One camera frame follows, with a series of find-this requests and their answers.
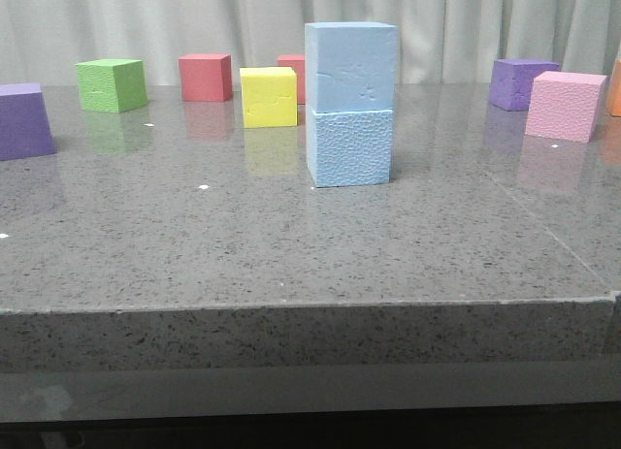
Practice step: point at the textured light blue foam cube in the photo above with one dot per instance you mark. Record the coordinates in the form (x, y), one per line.
(349, 148)

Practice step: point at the smooth light blue foam cube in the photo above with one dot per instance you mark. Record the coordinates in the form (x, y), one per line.
(350, 66)

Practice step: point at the yellow foam cube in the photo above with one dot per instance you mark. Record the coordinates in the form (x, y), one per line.
(269, 97)

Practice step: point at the red foam cube left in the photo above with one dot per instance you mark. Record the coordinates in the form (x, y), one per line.
(206, 77)

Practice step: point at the white pleated curtain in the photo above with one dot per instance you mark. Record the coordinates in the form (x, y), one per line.
(449, 41)

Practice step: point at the green foam cube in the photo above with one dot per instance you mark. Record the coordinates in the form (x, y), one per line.
(112, 85)

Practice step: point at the purple foam cube right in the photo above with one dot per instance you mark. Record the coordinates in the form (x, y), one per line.
(512, 81)

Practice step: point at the purple foam cube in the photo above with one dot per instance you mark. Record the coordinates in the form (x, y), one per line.
(512, 81)
(25, 130)

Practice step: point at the pink foam cube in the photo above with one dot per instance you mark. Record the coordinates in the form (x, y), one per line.
(565, 106)

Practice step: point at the purple foam cube left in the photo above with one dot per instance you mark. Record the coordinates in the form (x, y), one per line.
(25, 130)

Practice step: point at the orange foam cube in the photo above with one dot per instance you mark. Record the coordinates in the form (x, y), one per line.
(613, 100)

